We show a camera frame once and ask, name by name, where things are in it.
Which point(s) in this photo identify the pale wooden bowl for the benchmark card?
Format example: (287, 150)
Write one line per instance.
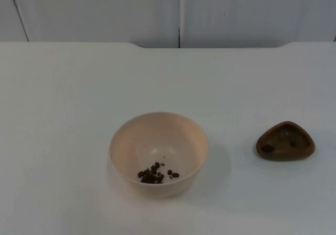
(147, 138)

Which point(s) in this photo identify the coffee beans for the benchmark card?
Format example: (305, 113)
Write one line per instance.
(151, 176)

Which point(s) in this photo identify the dark brown wooden cup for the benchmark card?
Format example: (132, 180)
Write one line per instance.
(278, 155)

